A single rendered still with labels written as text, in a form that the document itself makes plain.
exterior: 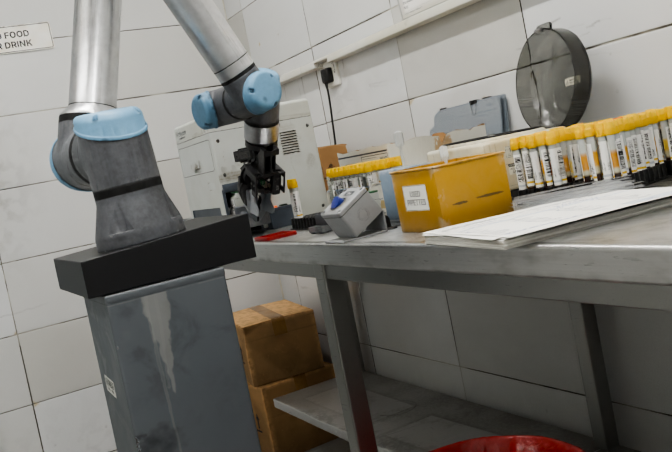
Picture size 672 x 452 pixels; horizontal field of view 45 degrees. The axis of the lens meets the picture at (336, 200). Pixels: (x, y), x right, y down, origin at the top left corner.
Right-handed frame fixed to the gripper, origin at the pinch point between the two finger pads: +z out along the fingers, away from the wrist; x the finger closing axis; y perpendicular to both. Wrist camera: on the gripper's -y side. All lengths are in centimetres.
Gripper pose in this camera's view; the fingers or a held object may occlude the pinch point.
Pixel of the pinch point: (256, 214)
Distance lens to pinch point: 187.9
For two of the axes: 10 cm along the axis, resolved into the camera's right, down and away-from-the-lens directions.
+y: 4.9, 4.5, -7.4
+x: 8.7, -2.0, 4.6
